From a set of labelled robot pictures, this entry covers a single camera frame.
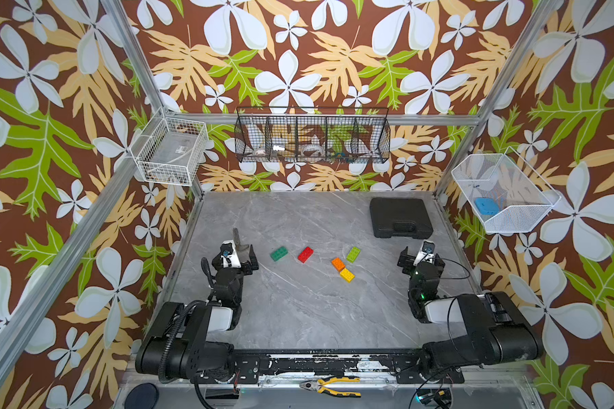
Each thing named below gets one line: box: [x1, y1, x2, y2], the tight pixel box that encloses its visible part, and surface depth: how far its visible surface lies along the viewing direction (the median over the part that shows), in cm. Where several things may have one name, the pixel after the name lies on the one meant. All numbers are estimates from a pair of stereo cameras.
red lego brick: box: [297, 246, 314, 264], surface depth 100 cm
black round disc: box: [124, 382, 160, 409], surface depth 70 cm
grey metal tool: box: [232, 227, 250, 252], surface depth 104 cm
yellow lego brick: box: [339, 267, 356, 283], surface depth 95 cm
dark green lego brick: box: [270, 245, 289, 262], surface depth 100 cm
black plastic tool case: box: [369, 197, 434, 240], surface depth 109 cm
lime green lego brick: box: [346, 246, 362, 264], surface depth 100 cm
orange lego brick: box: [330, 257, 346, 272], surface depth 98 cm
